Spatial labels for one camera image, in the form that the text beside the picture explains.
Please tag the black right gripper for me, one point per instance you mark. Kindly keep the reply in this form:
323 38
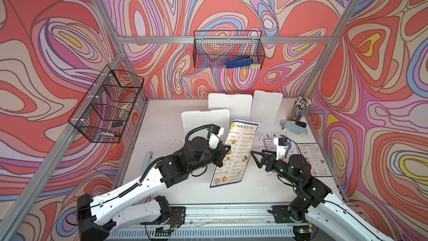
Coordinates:
271 159

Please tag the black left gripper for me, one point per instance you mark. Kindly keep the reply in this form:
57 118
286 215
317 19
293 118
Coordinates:
220 153

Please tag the Dim Sum Inn menu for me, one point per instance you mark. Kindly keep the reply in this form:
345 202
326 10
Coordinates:
240 137

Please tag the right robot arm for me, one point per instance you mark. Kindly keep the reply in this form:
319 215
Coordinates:
315 201

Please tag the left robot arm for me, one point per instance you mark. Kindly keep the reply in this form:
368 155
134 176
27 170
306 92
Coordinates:
100 215

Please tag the hand-drawn colourful menu sheet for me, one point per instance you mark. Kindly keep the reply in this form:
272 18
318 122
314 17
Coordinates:
266 141

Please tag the white board front panel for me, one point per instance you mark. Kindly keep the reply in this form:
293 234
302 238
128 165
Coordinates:
194 119

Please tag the white board panel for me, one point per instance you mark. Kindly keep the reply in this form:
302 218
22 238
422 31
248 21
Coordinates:
194 119
239 105
265 106

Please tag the black and beige stapler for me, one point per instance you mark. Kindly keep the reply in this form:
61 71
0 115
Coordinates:
298 123

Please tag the white board middle panel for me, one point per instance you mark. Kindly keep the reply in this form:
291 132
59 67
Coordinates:
239 105

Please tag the white board right panel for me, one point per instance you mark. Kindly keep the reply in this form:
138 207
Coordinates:
265 106

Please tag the clear pencil holder cup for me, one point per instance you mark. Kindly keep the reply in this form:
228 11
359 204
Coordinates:
301 106

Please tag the small grey-blue eraser block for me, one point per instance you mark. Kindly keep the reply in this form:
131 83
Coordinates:
146 161

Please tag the yellow item in basket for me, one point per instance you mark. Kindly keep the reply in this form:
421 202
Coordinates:
255 66

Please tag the blue stapler in basket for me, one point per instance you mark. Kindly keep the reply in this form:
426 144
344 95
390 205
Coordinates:
239 62

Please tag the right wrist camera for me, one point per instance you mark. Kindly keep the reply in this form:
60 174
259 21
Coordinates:
283 146

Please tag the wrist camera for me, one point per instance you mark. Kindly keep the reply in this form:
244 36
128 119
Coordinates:
283 146
214 134

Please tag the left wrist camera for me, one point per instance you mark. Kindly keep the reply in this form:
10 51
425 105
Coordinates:
214 134

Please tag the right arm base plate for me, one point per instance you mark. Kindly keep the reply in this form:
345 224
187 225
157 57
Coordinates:
284 214

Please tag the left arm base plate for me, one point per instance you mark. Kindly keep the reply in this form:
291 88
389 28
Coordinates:
175 217

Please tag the black wire basket back wall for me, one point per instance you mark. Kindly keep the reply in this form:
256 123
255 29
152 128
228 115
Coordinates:
212 48

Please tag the black wire basket wall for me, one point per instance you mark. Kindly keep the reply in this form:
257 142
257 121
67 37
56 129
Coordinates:
103 113
212 48

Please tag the black wire basket left wall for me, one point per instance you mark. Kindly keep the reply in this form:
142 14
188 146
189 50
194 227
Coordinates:
103 113

